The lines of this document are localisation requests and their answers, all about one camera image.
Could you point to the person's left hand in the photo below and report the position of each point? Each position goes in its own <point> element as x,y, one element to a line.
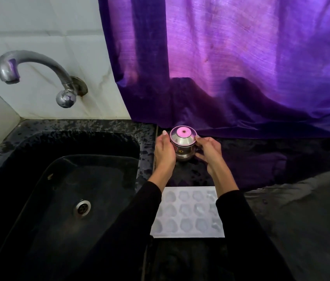
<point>164,155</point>

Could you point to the steel sink drain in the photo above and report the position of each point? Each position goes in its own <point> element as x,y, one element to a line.
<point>82,208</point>

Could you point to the purple curtain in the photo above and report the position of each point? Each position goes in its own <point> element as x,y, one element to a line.
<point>229,64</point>

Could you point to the person's left thumb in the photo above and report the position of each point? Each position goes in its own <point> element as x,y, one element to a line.
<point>165,136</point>

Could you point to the chrome wall tap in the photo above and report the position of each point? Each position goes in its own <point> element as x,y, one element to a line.
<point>36,73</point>

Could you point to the steel pot with lid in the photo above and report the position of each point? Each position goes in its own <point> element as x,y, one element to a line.
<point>183,143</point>

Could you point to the person's left forearm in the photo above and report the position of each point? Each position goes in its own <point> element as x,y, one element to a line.
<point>132,219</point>

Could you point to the person's right thumb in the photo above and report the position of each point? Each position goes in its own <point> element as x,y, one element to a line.
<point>202,139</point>

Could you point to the white ice cube tray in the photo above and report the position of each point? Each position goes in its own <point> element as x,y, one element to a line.
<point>186,213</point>

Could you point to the person's right hand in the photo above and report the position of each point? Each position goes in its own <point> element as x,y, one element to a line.
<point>211,152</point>

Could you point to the person's right forearm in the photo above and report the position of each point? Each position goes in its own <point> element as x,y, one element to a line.
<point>241,225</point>

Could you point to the black stone sink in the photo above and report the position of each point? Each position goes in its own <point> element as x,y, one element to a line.
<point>62,184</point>

